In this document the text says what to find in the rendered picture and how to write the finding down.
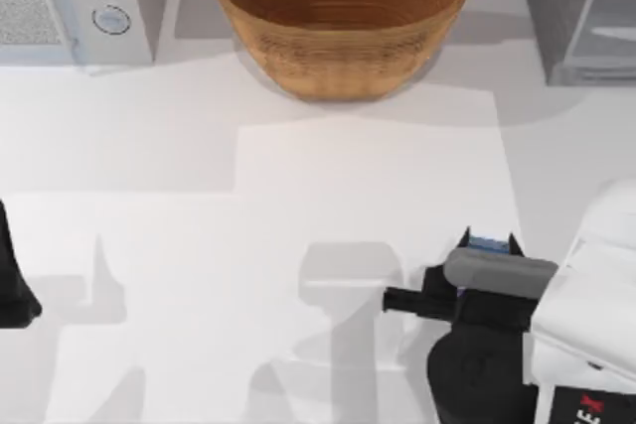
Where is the pale microwave oven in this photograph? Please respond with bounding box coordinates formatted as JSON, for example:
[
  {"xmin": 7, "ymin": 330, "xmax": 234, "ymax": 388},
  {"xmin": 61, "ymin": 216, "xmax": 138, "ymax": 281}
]
[{"xmin": 0, "ymin": 0, "xmax": 174, "ymax": 68}]

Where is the round microwave knob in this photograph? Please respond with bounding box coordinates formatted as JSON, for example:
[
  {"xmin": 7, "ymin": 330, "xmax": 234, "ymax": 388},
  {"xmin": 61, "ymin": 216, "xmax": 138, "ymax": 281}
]
[{"xmin": 91, "ymin": 4, "xmax": 133, "ymax": 37}]

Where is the pale grey rounded box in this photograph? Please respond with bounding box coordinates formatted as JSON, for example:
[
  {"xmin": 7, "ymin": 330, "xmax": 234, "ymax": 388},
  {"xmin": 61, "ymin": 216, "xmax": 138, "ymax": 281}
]
[{"xmin": 442, "ymin": 246, "xmax": 560, "ymax": 302}]

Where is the small blue box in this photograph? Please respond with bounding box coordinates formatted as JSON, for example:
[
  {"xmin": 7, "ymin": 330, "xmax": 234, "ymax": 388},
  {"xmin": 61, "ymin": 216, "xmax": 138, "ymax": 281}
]
[{"xmin": 469, "ymin": 235, "xmax": 511, "ymax": 253}]

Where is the brown woven basket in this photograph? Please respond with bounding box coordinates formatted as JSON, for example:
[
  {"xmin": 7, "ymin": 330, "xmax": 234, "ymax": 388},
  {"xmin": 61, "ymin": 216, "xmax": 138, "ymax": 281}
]
[{"xmin": 214, "ymin": 0, "xmax": 471, "ymax": 103}]

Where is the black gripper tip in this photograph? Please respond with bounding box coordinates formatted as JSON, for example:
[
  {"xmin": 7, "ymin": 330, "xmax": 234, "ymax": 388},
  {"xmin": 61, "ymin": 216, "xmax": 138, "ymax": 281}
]
[{"xmin": 0, "ymin": 199, "xmax": 44, "ymax": 332}]

